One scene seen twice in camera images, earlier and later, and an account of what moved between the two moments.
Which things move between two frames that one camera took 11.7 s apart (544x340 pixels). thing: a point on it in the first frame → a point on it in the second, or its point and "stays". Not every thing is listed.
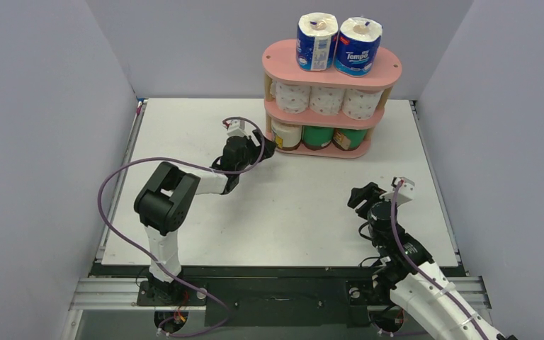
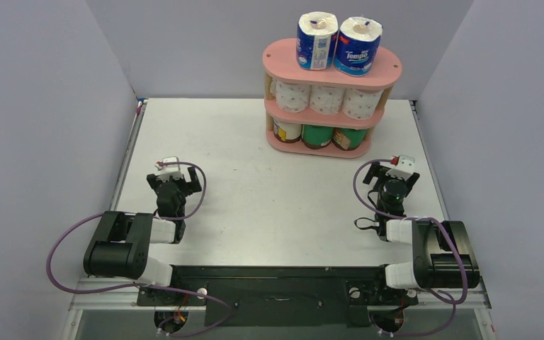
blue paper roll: x=315 y=36 stays
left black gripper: x=268 y=149 → x=190 y=187
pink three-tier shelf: x=279 y=60 stays
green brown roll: x=348 y=139 stays
